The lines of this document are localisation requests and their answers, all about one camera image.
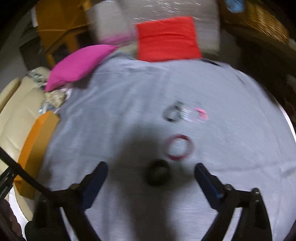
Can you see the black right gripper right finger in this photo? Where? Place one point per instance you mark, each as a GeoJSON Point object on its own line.
{"type": "Point", "coordinates": [217, 194]}

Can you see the silver insulation foil sheet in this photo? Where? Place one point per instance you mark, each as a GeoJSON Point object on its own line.
{"type": "Point", "coordinates": [114, 22]}

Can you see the red pillow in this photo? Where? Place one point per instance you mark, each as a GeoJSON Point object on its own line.
{"type": "Point", "coordinates": [168, 39]}

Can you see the magenta pillow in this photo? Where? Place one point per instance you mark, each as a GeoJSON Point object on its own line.
{"type": "Point", "coordinates": [77, 65]}

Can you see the wicker basket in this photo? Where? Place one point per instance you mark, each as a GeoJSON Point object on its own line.
{"type": "Point", "coordinates": [258, 17]}

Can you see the floral patterned cloth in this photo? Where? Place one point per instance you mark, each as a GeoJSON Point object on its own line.
{"type": "Point", "coordinates": [56, 98]}

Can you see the blue cloth in basket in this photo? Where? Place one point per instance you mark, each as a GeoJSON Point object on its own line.
{"type": "Point", "coordinates": [235, 6]}

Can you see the wooden side table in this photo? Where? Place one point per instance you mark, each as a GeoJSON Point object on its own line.
{"type": "Point", "coordinates": [59, 23]}

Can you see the cream leather armchair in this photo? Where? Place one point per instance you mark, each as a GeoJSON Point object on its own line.
{"type": "Point", "coordinates": [18, 116]}

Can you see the dark brown woven bangle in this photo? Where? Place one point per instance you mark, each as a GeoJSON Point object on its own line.
{"type": "Point", "coordinates": [157, 173]}

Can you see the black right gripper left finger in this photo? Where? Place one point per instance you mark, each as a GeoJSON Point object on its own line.
{"type": "Point", "coordinates": [87, 190]}

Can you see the orange cardboard box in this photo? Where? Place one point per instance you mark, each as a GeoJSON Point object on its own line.
{"type": "Point", "coordinates": [33, 151]}

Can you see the black left gripper rod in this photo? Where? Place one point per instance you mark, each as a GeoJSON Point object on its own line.
{"type": "Point", "coordinates": [17, 169]}

